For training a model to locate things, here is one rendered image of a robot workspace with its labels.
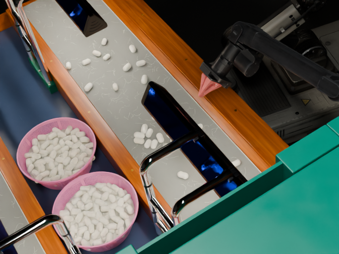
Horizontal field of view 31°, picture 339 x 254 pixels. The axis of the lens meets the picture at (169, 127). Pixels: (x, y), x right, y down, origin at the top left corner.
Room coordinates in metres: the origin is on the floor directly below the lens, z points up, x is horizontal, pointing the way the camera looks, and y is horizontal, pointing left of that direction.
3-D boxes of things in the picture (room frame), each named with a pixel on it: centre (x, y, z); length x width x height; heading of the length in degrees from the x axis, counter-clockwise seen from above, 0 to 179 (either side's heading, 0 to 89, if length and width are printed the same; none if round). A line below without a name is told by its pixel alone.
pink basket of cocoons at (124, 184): (1.02, 0.27, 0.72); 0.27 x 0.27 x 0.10
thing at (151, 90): (0.88, -0.09, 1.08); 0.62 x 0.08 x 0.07; 23
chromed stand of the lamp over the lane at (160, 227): (0.86, -0.02, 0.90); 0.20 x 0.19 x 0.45; 23
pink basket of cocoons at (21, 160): (1.28, 0.38, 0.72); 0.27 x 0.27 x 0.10
